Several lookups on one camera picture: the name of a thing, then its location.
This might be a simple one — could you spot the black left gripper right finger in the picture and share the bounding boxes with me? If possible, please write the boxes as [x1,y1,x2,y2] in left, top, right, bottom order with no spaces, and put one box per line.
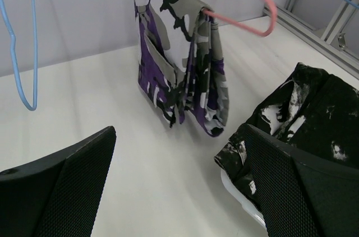
[245,124,358,236]

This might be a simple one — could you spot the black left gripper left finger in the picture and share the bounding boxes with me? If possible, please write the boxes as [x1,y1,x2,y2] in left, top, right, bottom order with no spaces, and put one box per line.
[1,126,116,237]

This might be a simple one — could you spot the black white patterned trousers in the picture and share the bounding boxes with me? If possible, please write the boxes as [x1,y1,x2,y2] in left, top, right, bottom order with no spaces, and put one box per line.
[213,62,359,211]

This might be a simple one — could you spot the pink hanger with camouflage trousers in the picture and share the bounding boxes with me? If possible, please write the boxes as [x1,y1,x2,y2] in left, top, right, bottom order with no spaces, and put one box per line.
[202,0,278,37]

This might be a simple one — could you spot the light blue wire hanger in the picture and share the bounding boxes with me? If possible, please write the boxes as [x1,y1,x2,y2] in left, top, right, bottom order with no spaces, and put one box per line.
[0,0,39,111]

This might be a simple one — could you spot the purple camouflage trousers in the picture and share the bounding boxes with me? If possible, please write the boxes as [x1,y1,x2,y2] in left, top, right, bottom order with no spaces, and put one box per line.
[134,0,229,137]

